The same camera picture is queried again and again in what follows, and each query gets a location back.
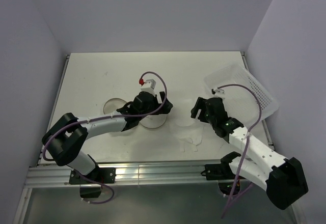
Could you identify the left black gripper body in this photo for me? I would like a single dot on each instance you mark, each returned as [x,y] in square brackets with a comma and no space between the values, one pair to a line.
[154,104]

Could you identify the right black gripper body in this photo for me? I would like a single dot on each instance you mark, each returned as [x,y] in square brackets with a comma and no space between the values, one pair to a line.
[205,117]

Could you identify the round mesh laundry bag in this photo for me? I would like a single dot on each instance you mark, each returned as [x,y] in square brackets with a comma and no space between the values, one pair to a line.
[150,122]

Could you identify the white bra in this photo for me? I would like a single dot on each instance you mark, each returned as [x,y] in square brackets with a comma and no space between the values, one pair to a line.
[184,128]

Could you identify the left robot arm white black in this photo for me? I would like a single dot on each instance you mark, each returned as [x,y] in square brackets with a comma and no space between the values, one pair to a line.
[64,140]

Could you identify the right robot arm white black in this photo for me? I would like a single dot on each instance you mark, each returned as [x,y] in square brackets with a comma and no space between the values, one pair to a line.
[281,178]

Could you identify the white perforated plastic basket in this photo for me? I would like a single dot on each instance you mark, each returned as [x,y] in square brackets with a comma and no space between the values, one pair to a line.
[243,93]

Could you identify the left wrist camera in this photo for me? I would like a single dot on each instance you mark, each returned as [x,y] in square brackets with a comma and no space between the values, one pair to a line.
[149,86]

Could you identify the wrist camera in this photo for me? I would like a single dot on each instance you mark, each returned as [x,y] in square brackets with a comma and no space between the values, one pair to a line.
[149,86]
[218,93]

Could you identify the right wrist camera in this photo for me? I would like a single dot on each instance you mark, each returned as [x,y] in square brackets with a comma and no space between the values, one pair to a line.
[218,93]

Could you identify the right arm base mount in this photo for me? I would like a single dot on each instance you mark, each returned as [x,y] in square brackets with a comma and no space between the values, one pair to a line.
[222,174]

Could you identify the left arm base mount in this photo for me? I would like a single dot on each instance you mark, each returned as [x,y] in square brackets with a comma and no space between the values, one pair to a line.
[94,185]

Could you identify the aluminium rail frame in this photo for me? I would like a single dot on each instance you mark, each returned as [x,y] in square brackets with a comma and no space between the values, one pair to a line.
[151,189]

